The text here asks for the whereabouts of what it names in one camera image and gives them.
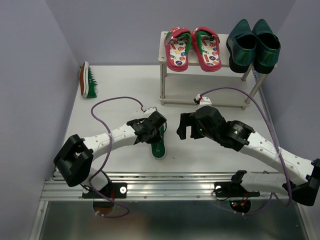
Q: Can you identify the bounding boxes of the green canvas sneaker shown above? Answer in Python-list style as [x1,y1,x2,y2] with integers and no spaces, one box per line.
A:
[151,123,167,159]
[79,61,98,99]

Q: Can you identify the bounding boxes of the pink flip-flop with letters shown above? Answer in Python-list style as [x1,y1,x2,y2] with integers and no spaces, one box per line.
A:
[191,26,222,72]

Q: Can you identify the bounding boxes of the green loafer shoe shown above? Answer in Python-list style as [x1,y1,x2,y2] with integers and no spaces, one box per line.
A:
[252,19,281,75]
[226,19,257,74]

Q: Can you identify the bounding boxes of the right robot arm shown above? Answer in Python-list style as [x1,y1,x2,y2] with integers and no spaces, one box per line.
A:
[176,105,320,206]

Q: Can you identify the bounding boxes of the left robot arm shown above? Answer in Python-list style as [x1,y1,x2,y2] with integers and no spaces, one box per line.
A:
[53,111,167,197]

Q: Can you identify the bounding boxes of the white two-tier shoe shelf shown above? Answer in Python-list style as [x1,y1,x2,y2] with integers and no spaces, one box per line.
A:
[158,31,268,110]

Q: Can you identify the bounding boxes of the green canvas sneaker on side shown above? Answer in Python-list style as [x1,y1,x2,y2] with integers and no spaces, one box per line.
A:
[79,61,98,99]

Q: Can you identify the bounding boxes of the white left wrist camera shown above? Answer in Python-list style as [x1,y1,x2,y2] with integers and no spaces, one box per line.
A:
[141,106,158,118]

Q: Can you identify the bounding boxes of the aluminium table edge rail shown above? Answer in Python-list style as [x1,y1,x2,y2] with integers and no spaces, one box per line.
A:
[41,171,305,201]

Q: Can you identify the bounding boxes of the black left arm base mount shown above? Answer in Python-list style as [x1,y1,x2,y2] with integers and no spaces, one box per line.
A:
[82,171,128,200]

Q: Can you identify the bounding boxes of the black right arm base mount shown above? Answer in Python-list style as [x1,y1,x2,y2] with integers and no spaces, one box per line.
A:
[213,170,260,198]

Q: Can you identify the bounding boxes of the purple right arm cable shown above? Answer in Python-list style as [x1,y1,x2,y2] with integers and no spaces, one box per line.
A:
[199,86,292,216]

